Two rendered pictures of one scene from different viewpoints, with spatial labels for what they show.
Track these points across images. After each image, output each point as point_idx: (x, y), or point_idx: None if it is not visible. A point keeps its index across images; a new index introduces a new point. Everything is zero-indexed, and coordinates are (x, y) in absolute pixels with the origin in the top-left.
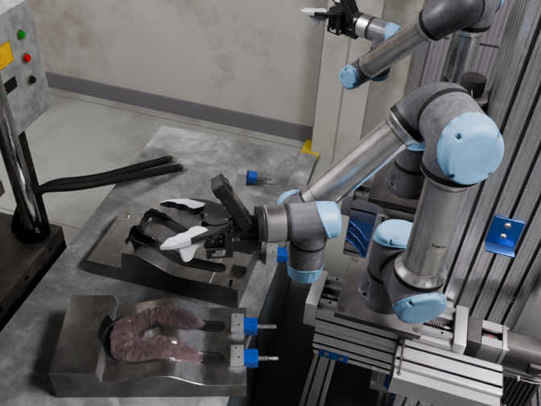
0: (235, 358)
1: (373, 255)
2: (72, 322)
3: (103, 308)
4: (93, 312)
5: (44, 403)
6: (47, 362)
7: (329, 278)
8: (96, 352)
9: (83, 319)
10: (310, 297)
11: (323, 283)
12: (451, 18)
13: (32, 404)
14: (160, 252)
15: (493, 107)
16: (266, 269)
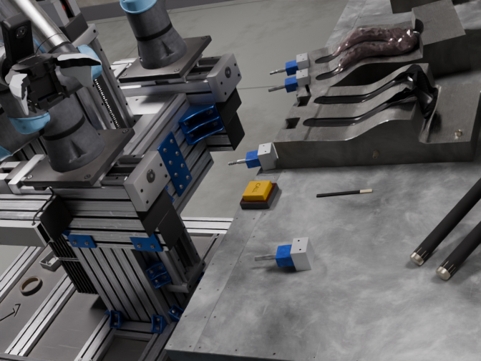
0: (303, 54)
1: (163, 1)
2: (450, 21)
3: (427, 36)
4: (434, 31)
5: (463, 25)
6: (478, 41)
7: (206, 71)
8: (417, 15)
9: (441, 25)
10: (227, 56)
11: (213, 67)
12: None
13: (472, 22)
14: (387, 84)
15: None
16: (276, 154)
